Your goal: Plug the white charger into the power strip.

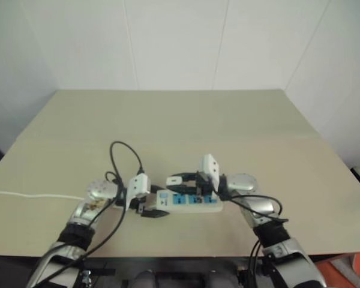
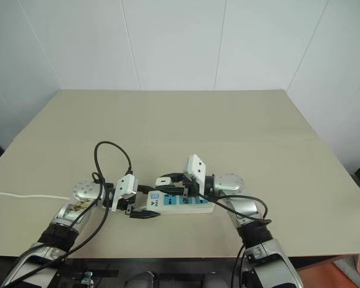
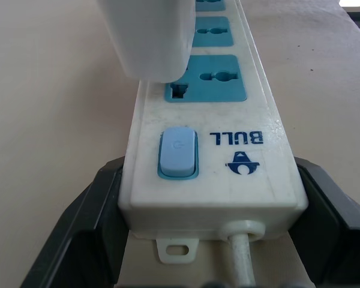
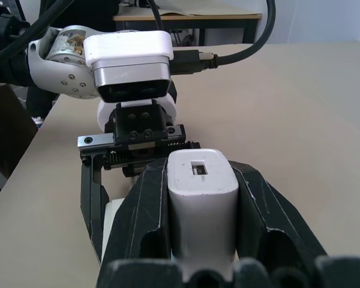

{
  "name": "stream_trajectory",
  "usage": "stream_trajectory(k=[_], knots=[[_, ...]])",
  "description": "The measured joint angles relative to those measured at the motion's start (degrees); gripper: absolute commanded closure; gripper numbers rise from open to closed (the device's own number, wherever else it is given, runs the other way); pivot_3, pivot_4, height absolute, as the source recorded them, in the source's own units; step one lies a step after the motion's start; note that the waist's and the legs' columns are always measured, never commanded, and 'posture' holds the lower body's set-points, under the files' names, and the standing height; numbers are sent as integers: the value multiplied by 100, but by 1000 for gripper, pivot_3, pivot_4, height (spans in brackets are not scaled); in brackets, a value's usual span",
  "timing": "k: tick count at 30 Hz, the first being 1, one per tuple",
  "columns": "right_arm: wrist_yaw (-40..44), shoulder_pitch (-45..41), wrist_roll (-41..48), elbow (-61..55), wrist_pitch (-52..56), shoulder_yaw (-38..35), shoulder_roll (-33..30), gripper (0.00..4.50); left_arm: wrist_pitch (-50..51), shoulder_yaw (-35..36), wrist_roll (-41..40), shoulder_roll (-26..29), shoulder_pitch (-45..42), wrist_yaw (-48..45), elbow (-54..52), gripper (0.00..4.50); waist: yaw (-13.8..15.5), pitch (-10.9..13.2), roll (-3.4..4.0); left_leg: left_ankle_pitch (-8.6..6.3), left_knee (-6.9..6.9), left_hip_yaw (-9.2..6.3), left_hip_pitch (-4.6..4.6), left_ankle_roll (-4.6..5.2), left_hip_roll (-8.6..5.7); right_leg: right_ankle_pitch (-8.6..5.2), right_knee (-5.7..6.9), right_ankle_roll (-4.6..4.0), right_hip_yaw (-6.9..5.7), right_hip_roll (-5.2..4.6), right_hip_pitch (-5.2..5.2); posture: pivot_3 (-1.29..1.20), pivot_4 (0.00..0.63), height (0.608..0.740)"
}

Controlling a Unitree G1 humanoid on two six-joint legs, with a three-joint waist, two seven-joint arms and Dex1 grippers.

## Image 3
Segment white charger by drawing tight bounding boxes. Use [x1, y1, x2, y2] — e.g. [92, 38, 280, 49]
[96, 0, 197, 83]

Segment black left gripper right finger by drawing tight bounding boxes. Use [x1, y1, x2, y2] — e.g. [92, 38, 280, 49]
[288, 157, 360, 288]

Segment white power strip blue sockets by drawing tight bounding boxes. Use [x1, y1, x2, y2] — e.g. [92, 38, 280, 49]
[118, 0, 308, 265]

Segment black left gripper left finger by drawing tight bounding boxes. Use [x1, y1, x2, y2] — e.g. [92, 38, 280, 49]
[19, 157, 130, 288]

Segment white power strip cord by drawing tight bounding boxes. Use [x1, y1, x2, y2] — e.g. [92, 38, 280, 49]
[229, 233, 257, 288]

